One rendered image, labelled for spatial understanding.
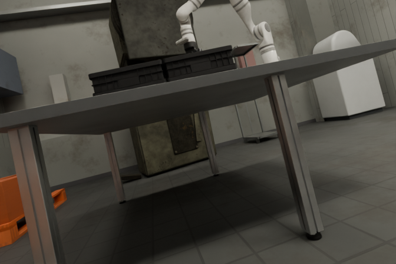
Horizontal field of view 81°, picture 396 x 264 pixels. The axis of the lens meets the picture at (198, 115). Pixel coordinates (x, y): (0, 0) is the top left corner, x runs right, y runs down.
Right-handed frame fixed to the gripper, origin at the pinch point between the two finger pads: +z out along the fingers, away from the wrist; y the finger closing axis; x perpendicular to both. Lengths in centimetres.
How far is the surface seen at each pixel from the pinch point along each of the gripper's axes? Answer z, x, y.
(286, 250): 87, 24, -42
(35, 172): 37, 86, 3
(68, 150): 25, -52, 366
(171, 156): 67, -108, 164
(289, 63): 19, 16, -57
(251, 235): 87, 18, -24
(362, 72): 7, -419, -46
